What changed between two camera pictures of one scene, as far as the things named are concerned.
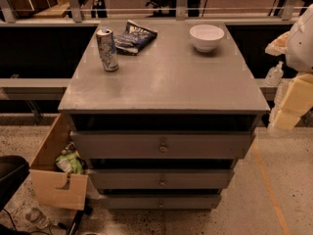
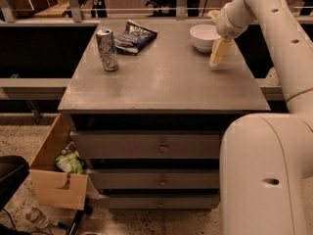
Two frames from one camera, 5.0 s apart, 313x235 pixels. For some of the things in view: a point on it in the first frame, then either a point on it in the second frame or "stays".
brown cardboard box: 56,187 stays
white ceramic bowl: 206,37 stays
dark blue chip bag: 134,38 stays
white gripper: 301,44 -> 225,24
